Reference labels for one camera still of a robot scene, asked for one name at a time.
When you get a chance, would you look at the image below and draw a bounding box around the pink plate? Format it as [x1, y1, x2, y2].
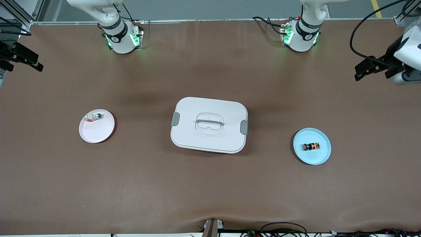
[79, 109, 115, 144]

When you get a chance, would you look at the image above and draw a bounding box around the light blue plate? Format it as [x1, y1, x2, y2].
[293, 128, 332, 165]

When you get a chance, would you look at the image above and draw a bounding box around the white lidded box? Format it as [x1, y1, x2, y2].
[170, 97, 248, 154]

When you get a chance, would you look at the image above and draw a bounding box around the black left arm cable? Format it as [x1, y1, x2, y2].
[349, 0, 421, 69]

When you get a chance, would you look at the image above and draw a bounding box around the aluminium frame post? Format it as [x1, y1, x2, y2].
[394, 0, 421, 26]
[0, 0, 45, 29]

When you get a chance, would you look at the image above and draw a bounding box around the black right base cable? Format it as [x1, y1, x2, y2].
[113, 3, 135, 21]

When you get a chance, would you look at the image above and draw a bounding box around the black base cable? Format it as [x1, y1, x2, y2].
[253, 16, 287, 35]
[113, 3, 135, 21]

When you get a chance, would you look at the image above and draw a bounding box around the black left base cable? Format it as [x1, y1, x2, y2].
[253, 16, 287, 35]

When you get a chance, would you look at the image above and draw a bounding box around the silver table edge rail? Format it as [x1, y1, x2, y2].
[31, 18, 395, 25]

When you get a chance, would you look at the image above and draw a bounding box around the black cable bundle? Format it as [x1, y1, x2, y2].
[240, 222, 421, 237]

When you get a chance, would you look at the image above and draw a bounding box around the brown camera mount bracket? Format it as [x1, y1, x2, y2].
[202, 218, 225, 237]

